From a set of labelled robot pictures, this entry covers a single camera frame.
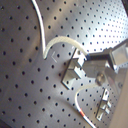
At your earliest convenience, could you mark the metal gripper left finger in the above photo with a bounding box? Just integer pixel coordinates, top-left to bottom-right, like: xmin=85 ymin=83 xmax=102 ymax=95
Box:
xmin=85 ymin=48 xmax=115 ymax=69

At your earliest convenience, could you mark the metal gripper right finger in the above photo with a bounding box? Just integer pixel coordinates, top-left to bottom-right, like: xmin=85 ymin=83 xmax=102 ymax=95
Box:
xmin=96 ymin=68 xmax=127 ymax=95

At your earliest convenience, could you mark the white braided cable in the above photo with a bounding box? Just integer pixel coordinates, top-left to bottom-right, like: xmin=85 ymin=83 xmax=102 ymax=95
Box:
xmin=30 ymin=0 xmax=99 ymax=128

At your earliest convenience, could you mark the metal cable clip bracket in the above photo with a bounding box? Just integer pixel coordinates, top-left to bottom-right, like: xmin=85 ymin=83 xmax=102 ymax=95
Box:
xmin=62 ymin=49 xmax=85 ymax=89

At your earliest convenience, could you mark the small metal clip bracket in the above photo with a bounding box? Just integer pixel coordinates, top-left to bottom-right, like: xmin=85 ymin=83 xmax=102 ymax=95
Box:
xmin=96 ymin=89 xmax=111 ymax=121

